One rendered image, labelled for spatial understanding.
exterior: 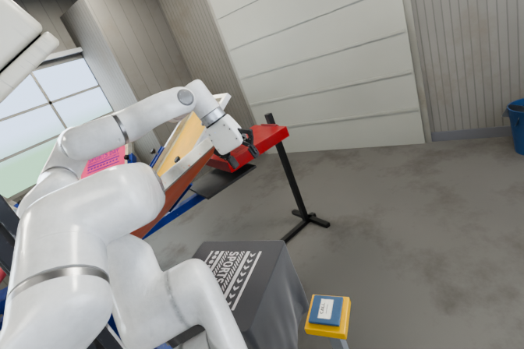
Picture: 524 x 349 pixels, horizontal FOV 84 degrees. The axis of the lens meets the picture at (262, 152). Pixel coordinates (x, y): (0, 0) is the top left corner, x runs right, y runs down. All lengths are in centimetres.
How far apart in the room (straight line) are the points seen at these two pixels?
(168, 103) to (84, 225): 48
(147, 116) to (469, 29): 332
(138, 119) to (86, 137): 12
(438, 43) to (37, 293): 366
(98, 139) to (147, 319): 44
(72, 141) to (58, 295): 50
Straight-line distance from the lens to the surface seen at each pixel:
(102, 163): 293
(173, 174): 91
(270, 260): 134
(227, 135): 88
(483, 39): 371
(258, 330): 122
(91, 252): 36
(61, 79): 528
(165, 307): 50
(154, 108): 78
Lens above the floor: 181
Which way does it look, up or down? 20 degrees down
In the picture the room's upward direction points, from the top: 21 degrees counter-clockwise
